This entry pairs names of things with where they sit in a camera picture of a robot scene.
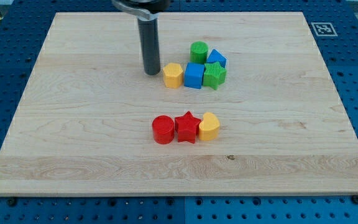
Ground green cylinder block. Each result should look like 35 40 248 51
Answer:
190 41 209 64

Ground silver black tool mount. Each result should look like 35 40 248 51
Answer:
111 0 170 21

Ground red star block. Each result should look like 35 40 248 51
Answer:
174 111 201 144

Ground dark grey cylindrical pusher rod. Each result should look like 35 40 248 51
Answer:
137 18 160 75

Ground green star block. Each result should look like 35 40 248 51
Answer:
203 62 227 90

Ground yellow hexagon block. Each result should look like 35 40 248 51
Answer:
163 63 183 88

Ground yellow heart block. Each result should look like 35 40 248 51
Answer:
198 112 220 141

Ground red cylinder block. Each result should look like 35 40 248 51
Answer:
152 115 174 144

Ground blue cube block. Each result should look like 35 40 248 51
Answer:
184 62 204 89

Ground blue triangle block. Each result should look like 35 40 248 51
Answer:
206 49 227 68

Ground white fiducial marker tag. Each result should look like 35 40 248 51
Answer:
311 22 337 37

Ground light wooden board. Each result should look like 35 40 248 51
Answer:
0 12 358 197

